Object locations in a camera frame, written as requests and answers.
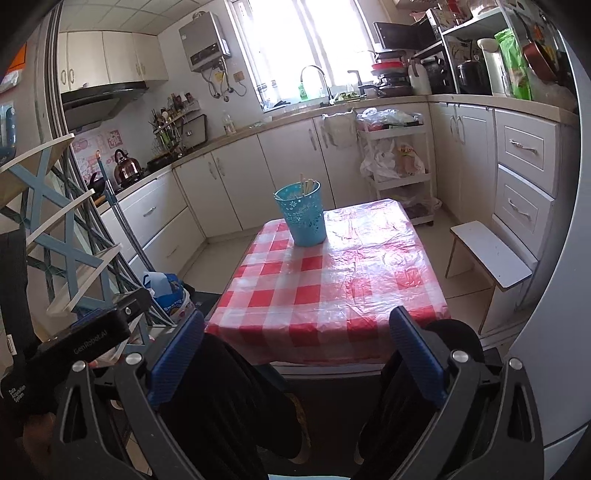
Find chrome kitchen faucet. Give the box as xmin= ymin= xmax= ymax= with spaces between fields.
xmin=300 ymin=64 xmax=335 ymax=106

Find blue plastic bag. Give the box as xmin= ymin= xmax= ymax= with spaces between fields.
xmin=142 ymin=272 xmax=197 ymax=323

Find red checkered plastic tablecloth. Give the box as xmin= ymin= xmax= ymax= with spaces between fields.
xmin=206 ymin=199 xmax=450 ymax=365

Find white small stool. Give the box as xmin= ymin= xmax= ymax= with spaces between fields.
xmin=445 ymin=221 xmax=532 ymax=335

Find blue wooden folding rack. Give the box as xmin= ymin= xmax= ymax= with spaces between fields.
xmin=0 ymin=105 xmax=177 ymax=333

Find black wok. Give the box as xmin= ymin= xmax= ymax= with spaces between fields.
xmin=87 ymin=172 xmax=106 ymax=201

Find white lower cabinets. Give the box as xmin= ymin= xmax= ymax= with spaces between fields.
xmin=100 ymin=95 xmax=580 ymax=299

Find white cabinets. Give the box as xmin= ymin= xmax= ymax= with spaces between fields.
xmin=57 ymin=31 xmax=168 ymax=93
xmin=100 ymin=95 xmax=580 ymax=299

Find teal perforated utensil basket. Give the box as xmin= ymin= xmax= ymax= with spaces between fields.
xmin=274 ymin=182 xmax=327 ymax=247

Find steel kettle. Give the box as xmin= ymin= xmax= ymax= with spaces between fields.
xmin=114 ymin=149 xmax=142 ymax=188

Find white rolling storage cart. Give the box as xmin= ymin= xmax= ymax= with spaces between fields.
xmin=356 ymin=105 xmax=438 ymax=226

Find utensil drying rack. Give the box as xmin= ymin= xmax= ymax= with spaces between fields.
xmin=149 ymin=93 xmax=208 ymax=158

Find white hanging trash bin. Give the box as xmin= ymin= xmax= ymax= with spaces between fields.
xmin=322 ymin=110 xmax=358 ymax=149

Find clear plastic bottle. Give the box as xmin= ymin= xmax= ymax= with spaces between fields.
xmin=222 ymin=111 xmax=236 ymax=135

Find black range hood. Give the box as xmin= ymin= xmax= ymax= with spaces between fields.
xmin=61 ymin=81 xmax=148 ymax=133

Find white thermos jug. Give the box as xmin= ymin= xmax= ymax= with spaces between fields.
xmin=408 ymin=59 xmax=432 ymax=96

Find stacked pots and pans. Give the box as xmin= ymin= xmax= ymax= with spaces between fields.
xmin=360 ymin=49 xmax=413 ymax=98

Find green package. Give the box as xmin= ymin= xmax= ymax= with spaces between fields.
xmin=495 ymin=28 xmax=533 ymax=100

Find black microwave shelf unit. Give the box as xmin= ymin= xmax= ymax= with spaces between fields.
xmin=374 ymin=1 xmax=574 ymax=106

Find white upper cabinets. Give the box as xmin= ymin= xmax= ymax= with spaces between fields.
xmin=57 ymin=31 xmax=168 ymax=93

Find grey wall water heater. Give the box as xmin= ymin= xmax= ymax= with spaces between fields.
xmin=178 ymin=12 xmax=231 ymax=72

